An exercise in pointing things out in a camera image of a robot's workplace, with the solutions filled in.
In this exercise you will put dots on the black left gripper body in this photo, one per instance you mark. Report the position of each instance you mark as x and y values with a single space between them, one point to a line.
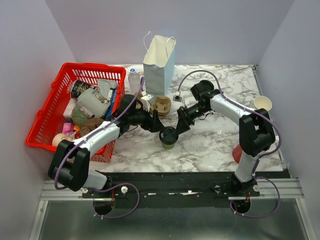
150 125

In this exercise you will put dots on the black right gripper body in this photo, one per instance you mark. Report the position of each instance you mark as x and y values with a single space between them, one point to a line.
184 113

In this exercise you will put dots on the black cup lid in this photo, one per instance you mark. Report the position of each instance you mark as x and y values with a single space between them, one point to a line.
167 136

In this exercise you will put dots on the green paper cup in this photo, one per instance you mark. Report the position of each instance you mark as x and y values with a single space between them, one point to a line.
168 145

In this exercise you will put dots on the stack of green paper cups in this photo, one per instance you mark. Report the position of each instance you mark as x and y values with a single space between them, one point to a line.
261 102

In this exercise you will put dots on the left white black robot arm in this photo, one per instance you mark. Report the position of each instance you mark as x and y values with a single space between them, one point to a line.
70 164

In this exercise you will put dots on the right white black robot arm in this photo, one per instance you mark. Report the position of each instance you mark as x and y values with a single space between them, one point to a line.
256 134

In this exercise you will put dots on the brown pulp cup carrier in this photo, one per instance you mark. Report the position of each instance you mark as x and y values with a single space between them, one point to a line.
162 104

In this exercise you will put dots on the stack of black lids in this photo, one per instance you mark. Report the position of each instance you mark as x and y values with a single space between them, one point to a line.
203 86

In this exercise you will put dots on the clear plastic water bottle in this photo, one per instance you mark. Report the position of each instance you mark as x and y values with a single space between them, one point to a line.
134 81

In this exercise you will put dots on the blue flat package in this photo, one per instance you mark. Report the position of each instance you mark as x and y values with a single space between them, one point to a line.
112 102

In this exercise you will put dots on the light blue paper bag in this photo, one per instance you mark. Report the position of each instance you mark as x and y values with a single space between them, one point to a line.
159 64

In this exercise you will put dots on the red cup holder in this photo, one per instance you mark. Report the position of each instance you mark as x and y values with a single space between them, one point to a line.
237 153

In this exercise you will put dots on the grey crumpled bag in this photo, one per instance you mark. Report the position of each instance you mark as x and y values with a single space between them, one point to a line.
105 86

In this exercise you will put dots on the brown round package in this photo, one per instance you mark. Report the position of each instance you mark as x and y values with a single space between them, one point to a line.
90 125

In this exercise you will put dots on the grey printed pouch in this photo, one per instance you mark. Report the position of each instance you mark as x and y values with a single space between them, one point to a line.
94 102

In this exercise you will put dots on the green round pouch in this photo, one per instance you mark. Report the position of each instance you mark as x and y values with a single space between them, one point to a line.
80 115

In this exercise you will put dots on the black snack can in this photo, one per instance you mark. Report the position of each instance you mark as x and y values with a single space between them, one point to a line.
78 87

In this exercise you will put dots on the pink small box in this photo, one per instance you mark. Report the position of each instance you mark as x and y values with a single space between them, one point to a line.
68 128

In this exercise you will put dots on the beige round bun toy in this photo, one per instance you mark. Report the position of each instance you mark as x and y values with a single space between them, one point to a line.
59 137

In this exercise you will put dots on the red plastic basket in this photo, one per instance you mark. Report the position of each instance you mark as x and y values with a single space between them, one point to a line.
49 120

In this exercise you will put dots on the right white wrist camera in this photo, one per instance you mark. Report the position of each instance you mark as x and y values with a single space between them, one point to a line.
178 98

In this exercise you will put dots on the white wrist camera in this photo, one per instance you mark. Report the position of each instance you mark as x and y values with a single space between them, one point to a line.
178 98
147 101

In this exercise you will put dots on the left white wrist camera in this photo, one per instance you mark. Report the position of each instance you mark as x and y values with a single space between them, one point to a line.
147 101

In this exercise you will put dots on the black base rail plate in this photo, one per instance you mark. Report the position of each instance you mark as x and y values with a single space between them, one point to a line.
168 190

